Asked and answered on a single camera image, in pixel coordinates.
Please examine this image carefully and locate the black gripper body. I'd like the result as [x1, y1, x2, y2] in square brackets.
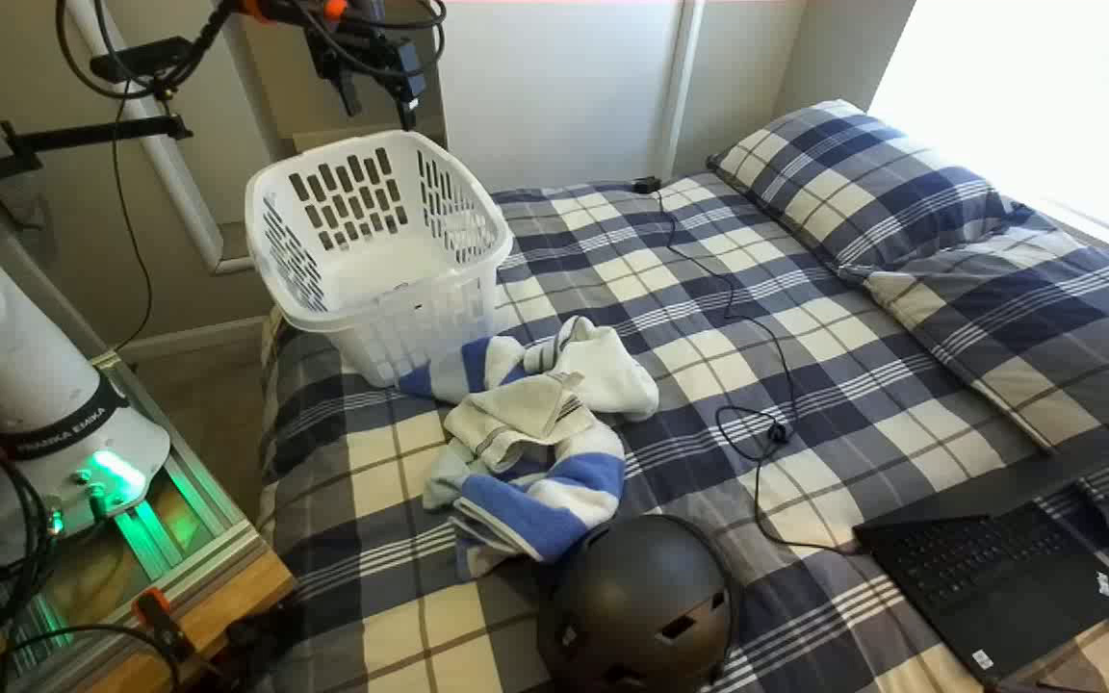
[301, 5, 437, 127]

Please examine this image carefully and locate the white plastic laundry basket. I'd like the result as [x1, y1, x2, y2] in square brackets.
[241, 127, 514, 391]

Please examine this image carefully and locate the white pole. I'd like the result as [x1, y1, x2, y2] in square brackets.
[60, 0, 259, 276]

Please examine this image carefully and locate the black metal bar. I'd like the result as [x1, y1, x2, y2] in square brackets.
[0, 113, 196, 201]

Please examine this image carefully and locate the blue white striped towel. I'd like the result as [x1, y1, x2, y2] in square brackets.
[392, 310, 661, 571]

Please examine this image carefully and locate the blue plaid bedspread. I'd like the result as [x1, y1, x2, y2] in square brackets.
[252, 169, 1109, 693]

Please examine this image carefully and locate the blue plaid pillow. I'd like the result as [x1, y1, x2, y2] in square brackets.
[703, 95, 1051, 285]
[860, 226, 1109, 455]

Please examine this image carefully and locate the red clamp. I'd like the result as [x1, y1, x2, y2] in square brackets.
[128, 584, 200, 662]

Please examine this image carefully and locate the black helmet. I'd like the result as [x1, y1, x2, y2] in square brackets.
[532, 511, 739, 693]

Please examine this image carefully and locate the black laptop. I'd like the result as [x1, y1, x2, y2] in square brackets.
[852, 436, 1109, 688]

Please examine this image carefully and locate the black mounted camera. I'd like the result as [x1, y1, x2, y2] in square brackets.
[89, 34, 200, 86]

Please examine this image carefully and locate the thin black cable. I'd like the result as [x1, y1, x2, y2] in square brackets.
[636, 190, 870, 553]

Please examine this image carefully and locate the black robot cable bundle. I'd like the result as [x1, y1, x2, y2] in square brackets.
[0, 416, 186, 693]

